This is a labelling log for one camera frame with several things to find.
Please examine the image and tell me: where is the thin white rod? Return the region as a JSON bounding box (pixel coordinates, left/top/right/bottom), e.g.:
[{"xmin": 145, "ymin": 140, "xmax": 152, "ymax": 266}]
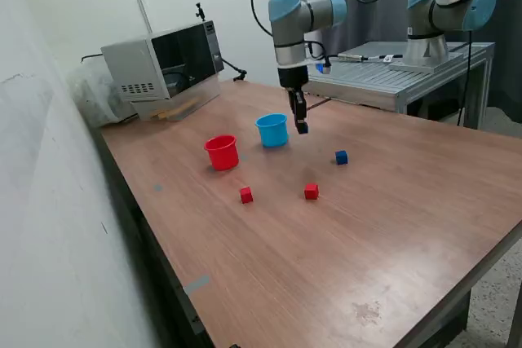
[{"xmin": 136, "ymin": 0, "xmax": 154, "ymax": 35}]

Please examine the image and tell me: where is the silver microwave oven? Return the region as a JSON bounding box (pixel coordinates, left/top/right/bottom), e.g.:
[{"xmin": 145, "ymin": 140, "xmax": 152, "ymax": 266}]
[{"xmin": 100, "ymin": 20, "xmax": 225, "ymax": 103}]

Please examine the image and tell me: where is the cable with silver plug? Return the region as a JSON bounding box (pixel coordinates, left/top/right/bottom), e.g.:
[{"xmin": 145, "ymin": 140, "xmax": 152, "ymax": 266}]
[{"xmin": 337, "ymin": 52, "xmax": 405, "ymax": 64}]

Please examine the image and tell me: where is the aluminium profile robot stand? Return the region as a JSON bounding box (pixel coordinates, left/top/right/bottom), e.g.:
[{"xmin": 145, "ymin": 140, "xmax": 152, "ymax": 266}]
[{"xmin": 303, "ymin": 41, "xmax": 497, "ymax": 131}]

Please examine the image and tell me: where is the black cable beside stand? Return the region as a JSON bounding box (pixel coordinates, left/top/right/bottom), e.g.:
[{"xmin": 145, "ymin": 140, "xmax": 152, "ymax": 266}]
[{"xmin": 455, "ymin": 28, "xmax": 474, "ymax": 127}]

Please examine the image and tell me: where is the clear plastic bag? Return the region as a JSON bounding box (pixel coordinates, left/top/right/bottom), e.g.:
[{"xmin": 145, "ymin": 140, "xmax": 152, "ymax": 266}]
[{"xmin": 67, "ymin": 56, "xmax": 138, "ymax": 129}]

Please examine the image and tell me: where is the blue plastic cup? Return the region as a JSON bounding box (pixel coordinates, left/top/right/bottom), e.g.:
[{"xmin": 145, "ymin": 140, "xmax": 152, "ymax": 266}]
[{"xmin": 254, "ymin": 112, "xmax": 290, "ymax": 148}]

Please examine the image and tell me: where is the red plastic cup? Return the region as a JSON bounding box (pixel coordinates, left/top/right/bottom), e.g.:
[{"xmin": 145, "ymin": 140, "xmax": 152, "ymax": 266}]
[{"xmin": 203, "ymin": 134, "xmax": 240, "ymax": 172}]

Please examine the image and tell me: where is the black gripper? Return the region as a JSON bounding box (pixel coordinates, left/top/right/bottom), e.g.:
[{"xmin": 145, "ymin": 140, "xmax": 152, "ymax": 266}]
[{"xmin": 278, "ymin": 64, "xmax": 309, "ymax": 126}]

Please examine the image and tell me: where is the aluminium robot mounting plate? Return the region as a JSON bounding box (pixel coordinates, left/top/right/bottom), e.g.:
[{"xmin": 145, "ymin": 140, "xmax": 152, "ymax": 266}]
[{"xmin": 388, "ymin": 51, "xmax": 465, "ymax": 74}]

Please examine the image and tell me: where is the white camera bracket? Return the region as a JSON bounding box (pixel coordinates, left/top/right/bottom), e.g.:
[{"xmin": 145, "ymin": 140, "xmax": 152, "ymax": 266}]
[{"xmin": 278, "ymin": 59, "xmax": 325, "ymax": 72}]

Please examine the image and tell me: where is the dark grey curtain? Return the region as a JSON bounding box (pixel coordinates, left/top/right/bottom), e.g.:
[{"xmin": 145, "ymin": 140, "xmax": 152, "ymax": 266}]
[{"xmin": 316, "ymin": 0, "xmax": 522, "ymax": 125}]

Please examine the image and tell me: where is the grey tape strip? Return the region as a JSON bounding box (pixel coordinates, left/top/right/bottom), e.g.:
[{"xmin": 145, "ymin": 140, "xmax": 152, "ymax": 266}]
[{"xmin": 183, "ymin": 275, "xmax": 211, "ymax": 296}]

